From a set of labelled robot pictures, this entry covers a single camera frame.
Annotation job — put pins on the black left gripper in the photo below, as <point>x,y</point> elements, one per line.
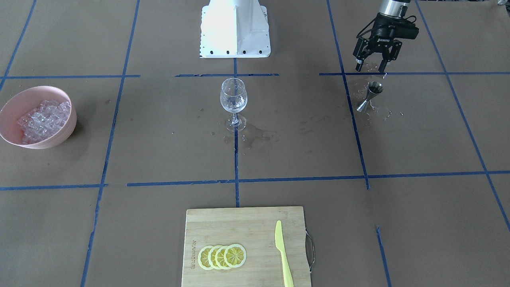
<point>381,36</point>

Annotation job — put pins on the steel jigger measuring cup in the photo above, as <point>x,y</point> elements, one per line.
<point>374,88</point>

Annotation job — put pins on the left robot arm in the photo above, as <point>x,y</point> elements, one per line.
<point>395,9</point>

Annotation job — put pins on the clear wine glass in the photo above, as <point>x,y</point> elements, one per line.
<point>233,97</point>

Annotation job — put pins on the pile of ice cubes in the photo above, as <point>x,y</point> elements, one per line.
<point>44,121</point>

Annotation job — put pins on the bamboo cutting board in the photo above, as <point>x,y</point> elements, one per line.
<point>254,228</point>

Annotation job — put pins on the yellow plastic knife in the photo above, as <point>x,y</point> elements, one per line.
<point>279,244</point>

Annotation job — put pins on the lemon slice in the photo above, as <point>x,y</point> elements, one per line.
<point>203,258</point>
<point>235,255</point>
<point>221,258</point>
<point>212,257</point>

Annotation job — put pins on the pink bowl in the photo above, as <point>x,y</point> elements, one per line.
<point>22,103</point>

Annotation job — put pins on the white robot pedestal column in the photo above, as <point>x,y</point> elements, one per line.
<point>234,29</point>

